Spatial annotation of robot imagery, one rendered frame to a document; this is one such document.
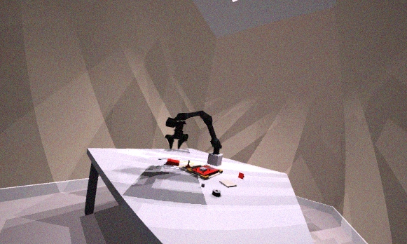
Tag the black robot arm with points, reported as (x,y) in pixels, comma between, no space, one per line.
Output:
(172,122)

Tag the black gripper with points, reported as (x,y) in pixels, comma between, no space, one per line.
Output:
(171,138)

